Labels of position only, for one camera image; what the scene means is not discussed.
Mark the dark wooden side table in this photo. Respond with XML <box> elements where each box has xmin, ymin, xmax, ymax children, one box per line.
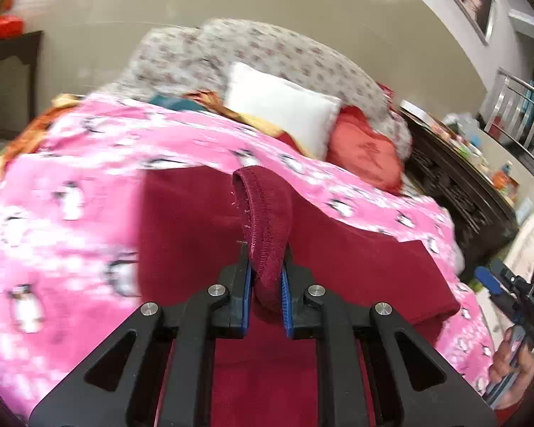
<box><xmin>0</xmin><ymin>30</ymin><xmax>44</xmax><ymax>134</ymax></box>

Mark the pink penguin print blanket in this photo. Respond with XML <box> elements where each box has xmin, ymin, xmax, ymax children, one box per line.
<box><xmin>0</xmin><ymin>93</ymin><xmax>499</xmax><ymax>423</ymax></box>

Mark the dark red garment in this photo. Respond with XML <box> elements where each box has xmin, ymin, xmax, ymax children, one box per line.
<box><xmin>135</xmin><ymin>165</ymin><xmax>460</xmax><ymax>427</ymax></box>

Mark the teal cloth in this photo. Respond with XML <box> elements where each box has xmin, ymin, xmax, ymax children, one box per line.
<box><xmin>150</xmin><ymin>93</ymin><xmax>208</xmax><ymax>112</ymax></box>

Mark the orange bottle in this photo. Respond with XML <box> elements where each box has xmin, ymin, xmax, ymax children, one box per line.
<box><xmin>492</xmin><ymin>162</ymin><xmax>519</xmax><ymax>195</ymax></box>

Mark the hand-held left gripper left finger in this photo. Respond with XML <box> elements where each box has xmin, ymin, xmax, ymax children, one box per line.
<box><xmin>29</xmin><ymin>246</ymin><xmax>252</xmax><ymax>427</ymax></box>

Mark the metal stair railing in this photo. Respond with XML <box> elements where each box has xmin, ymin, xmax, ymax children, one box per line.
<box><xmin>484</xmin><ymin>68</ymin><xmax>534</xmax><ymax>196</ymax></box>

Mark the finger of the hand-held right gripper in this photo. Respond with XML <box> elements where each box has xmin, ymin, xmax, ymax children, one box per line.
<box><xmin>474</xmin><ymin>266</ymin><xmax>504</xmax><ymax>296</ymax></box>

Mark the red cushion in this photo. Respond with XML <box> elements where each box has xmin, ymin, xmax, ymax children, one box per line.
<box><xmin>326</xmin><ymin>105</ymin><xmax>405</xmax><ymax>195</ymax></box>

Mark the dark wooden sideboard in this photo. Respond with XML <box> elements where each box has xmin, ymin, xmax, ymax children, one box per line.
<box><xmin>398</xmin><ymin>100</ymin><xmax>519</xmax><ymax>284</ymax></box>

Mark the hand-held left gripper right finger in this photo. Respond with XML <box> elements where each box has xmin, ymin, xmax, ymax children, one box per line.
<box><xmin>281</xmin><ymin>246</ymin><xmax>498</xmax><ymax>427</ymax></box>

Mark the person's right hand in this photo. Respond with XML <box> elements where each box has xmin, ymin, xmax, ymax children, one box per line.
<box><xmin>488</xmin><ymin>324</ymin><xmax>534</xmax><ymax>397</ymax></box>

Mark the red box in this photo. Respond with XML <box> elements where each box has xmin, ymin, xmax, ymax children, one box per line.
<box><xmin>0</xmin><ymin>14</ymin><xmax>25</xmax><ymax>37</ymax></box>

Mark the white pillow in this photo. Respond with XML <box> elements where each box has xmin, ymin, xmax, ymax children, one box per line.
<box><xmin>222</xmin><ymin>61</ymin><xmax>342</xmax><ymax>161</ymax></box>

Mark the floral grey quilt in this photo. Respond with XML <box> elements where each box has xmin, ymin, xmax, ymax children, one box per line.
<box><xmin>101</xmin><ymin>19</ymin><xmax>413</xmax><ymax>161</ymax></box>

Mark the orange patterned cloth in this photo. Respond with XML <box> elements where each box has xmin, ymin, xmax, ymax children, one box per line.
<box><xmin>0</xmin><ymin>93</ymin><xmax>86</xmax><ymax>183</ymax></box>

